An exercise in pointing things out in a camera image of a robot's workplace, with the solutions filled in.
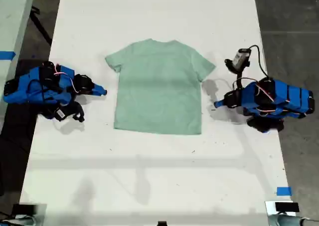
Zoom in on silver metal plate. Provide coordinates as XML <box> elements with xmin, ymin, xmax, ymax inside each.
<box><xmin>18</xmin><ymin>203</ymin><xmax>47</xmax><ymax>226</ymax></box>
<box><xmin>264</xmin><ymin>200</ymin><xmax>297</xmax><ymax>217</ymax></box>

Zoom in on pale green t-shirt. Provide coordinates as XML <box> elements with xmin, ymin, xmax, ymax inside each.
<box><xmin>104</xmin><ymin>38</ymin><xmax>216</xmax><ymax>135</ymax></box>

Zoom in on black camera box white label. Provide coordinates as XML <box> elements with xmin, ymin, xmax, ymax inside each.
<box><xmin>53</xmin><ymin>106</ymin><xmax>70</xmax><ymax>122</ymax></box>

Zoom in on blue tape strip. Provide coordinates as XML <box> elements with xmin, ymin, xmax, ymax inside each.
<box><xmin>0</xmin><ymin>50</ymin><xmax>16</xmax><ymax>60</ymax></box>
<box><xmin>276</xmin><ymin>187</ymin><xmax>293</xmax><ymax>196</ymax></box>

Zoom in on white side table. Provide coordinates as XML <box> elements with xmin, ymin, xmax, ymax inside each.
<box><xmin>0</xmin><ymin>0</ymin><xmax>36</xmax><ymax>129</ymax></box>

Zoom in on small black box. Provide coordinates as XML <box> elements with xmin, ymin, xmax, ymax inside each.
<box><xmin>11</xmin><ymin>204</ymin><xmax>38</xmax><ymax>215</ymax></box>
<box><xmin>275</xmin><ymin>202</ymin><xmax>300</xmax><ymax>213</ymax></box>

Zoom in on grey metal stand foot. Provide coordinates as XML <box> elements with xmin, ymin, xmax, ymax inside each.
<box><xmin>0</xmin><ymin>215</ymin><xmax>38</xmax><ymax>226</ymax></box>
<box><xmin>268</xmin><ymin>213</ymin><xmax>319</xmax><ymax>226</ymax></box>

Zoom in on black camera box grey face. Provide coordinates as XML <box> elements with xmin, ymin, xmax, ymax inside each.
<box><xmin>234</xmin><ymin>48</ymin><xmax>252</xmax><ymax>67</ymax></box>

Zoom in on black stand leg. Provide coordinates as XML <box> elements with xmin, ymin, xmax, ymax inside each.
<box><xmin>29</xmin><ymin>7</ymin><xmax>53</xmax><ymax>46</ymax></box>

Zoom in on black camera cable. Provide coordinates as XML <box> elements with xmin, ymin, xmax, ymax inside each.
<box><xmin>248</xmin><ymin>44</ymin><xmax>270</xmax><ymax>78</ymax></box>

